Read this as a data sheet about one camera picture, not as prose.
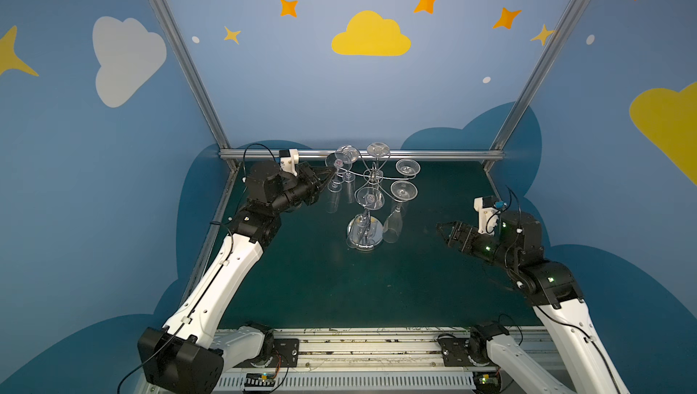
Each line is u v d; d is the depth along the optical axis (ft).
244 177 1.64
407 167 2.55
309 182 1.91
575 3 2.47
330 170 2.18
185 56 2.80
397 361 2.41
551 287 1.46
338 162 2.26
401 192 2.30
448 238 2.01
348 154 2.57
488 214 2.00
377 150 2.69
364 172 2.47
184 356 1.20
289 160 2.12
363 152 2.57
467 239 1.94
